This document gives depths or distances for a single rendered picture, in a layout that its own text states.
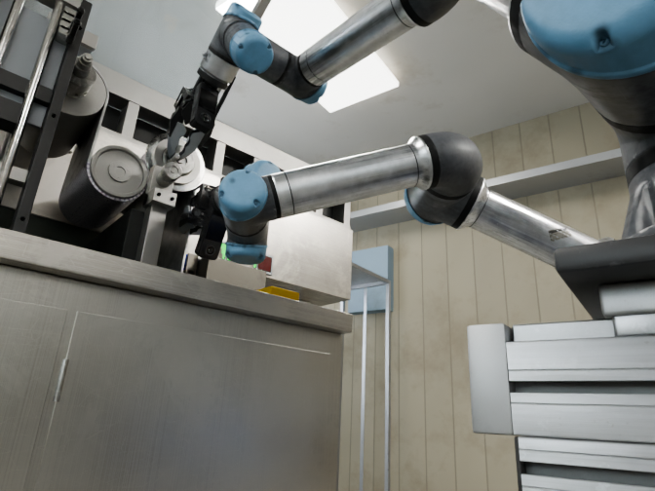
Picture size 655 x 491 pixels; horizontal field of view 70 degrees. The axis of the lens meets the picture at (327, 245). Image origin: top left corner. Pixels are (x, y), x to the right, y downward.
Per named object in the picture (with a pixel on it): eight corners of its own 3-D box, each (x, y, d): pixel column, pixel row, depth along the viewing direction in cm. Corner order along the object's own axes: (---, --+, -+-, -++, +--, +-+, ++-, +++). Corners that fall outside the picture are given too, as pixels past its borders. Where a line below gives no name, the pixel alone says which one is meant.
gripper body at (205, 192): (219, 201, 112) (247, 185, 103) (214, 235, 109) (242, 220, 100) (189, 190, 107) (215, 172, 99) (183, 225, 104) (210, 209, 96)
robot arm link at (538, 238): (685, 311, 84) (408, 180, 88) (627, 326, 98) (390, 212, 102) (695, 254, 88) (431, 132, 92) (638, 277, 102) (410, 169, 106)
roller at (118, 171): (85, 186, 97) (97, 136, 101) (55, 219, 115) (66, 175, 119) (142, 205, 104) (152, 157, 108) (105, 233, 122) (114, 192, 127)
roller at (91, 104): (25, 96, 94) (44, 42, 99) (5, 144, 112) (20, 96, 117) (98, 126, 103) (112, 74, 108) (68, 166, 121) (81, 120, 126)
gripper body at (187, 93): (201, 121, 113) (224, 76, 109) (208, 135, 107) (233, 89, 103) (171, 107, 109) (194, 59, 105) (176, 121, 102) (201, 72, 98)
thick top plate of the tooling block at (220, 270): (206, 280, 106) (209, 255, 108) (139, 305, 135) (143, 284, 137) (264, 294, 116) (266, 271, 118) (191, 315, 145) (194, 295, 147)
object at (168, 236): (183, 258, 109) (195, 186, 115) (144, 277, 126) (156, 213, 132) (185, 258, 109) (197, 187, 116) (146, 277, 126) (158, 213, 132)
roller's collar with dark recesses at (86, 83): (58, 76, 94) (66, 51, 96) (52, 90, 98) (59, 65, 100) (93, 91, 98) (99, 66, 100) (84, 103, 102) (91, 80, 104)
